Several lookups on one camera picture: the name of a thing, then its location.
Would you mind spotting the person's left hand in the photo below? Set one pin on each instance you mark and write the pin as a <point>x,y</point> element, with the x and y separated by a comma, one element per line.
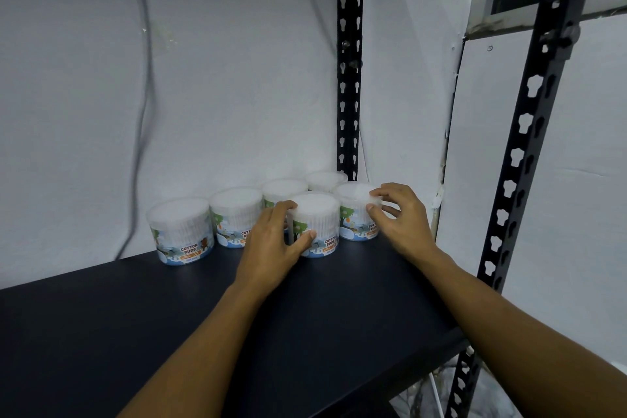
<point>267,246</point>

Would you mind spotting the clear cotton bud tub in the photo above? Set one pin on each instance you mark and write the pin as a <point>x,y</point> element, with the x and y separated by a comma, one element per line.
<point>353,209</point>
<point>321,221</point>

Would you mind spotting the person's left thumb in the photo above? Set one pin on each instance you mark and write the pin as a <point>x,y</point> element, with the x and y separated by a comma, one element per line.
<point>302,242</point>

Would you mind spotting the black perforated shelf post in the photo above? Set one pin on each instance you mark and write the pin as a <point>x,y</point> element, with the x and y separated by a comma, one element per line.
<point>531,114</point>
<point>349,65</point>

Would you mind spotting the person's right thumb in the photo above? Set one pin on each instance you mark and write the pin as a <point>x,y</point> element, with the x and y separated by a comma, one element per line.
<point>376,217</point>

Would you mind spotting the row of cotton swab containers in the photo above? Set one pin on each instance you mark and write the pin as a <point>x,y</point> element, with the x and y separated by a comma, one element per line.
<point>183,231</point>

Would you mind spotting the person's right hand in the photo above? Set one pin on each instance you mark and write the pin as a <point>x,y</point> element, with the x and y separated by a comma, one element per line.
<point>409,229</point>

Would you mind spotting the person's right forearm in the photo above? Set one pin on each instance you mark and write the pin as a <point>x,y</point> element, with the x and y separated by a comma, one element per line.
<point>514,334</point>

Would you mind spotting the black shelf board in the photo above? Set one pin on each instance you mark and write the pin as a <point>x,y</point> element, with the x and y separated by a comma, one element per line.
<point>112,334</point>

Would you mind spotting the person's left forearm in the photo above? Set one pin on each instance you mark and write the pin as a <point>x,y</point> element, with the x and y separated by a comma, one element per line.
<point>205,354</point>

